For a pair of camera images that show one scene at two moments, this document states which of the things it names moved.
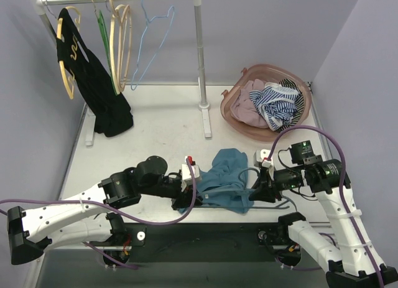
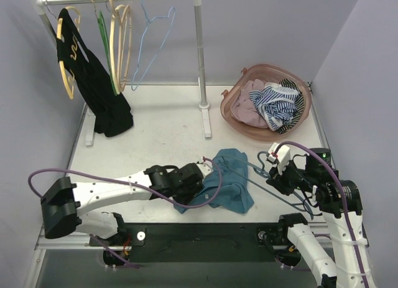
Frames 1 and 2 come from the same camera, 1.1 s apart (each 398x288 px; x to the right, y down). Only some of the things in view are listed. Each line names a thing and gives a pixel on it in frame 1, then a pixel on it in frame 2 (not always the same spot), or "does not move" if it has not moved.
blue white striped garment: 276,105 does not move
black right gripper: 266,184 -> 282,182
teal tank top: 225,183 does not move
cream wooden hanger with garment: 71,78 does not move
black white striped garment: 301,105 does not move
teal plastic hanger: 240,189 -> 262,172
